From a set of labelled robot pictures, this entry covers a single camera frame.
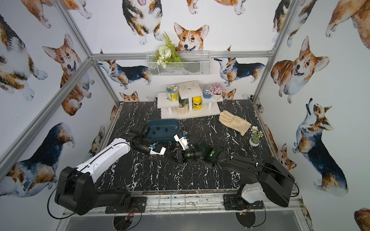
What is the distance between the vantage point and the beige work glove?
1055mm

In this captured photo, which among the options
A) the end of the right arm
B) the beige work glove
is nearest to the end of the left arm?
the end of the right arm

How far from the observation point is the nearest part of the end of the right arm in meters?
0.60
